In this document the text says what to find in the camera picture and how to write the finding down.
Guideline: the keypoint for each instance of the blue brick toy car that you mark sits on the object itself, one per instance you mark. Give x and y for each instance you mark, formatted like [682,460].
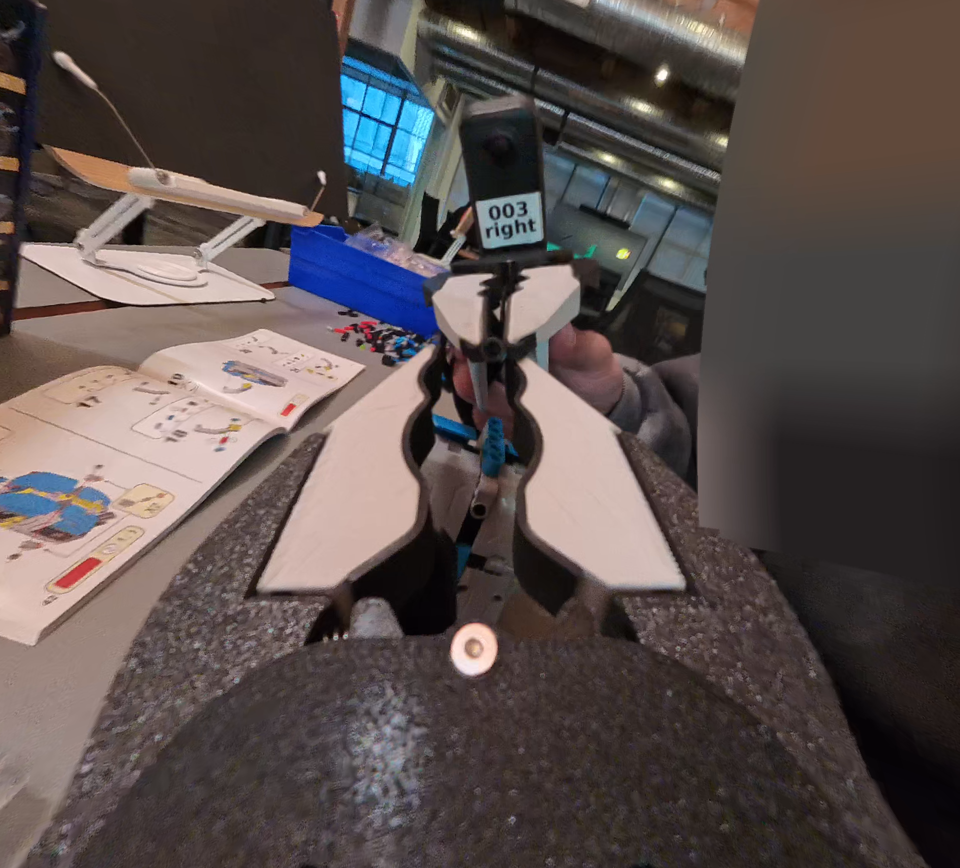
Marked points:
[480,508]

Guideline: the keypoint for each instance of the white adjustable stand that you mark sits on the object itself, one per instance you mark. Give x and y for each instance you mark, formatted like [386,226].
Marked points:
[150,275]

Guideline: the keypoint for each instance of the dark robot kit box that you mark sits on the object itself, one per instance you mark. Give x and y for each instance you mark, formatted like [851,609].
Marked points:
[15,170]

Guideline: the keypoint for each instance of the crumpled clear plastic bag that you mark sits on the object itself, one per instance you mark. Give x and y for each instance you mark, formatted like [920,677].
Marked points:
[390,249]

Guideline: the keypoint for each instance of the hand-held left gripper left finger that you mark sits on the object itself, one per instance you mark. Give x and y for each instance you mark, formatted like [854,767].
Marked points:
[352,508]

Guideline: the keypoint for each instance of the black brick axle pin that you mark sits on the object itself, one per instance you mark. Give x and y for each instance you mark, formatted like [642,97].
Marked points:
[492,347]

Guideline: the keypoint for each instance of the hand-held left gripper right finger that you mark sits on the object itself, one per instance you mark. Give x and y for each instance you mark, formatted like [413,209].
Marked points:
[592,508]

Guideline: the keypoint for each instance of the blue storage bin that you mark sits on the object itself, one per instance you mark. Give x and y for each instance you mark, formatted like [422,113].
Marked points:
[352,283]

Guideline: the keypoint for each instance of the person's right hand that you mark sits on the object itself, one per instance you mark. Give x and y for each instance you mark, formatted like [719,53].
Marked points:
[585,365]

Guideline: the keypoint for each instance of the open instruction booklet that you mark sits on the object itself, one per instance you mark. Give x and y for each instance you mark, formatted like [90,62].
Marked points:
[112,433]

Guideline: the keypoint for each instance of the blue brick beam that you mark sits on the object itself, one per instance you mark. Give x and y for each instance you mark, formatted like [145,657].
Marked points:
[496,444]

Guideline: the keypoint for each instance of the pile of small brick parts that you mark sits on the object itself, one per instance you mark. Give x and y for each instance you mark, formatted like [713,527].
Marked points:
[382,339]

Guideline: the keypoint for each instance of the wooden board white stand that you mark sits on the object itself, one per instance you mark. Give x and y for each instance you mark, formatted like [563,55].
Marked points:
[459,245]

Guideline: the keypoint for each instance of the grey desk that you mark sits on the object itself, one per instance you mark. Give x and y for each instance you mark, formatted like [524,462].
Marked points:
[45,350]

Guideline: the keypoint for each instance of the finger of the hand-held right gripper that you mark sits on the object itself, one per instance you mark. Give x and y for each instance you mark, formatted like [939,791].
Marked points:
[547,302]
[461,313]

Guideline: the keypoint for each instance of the round ceiling light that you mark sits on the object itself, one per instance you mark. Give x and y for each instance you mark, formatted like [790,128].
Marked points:
[661,73]

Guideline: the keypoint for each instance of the large paned window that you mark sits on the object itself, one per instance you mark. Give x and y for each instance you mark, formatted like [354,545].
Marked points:
[382,125]

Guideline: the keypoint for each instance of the black divider panel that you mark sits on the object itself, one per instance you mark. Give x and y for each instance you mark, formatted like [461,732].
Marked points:
[187,58]

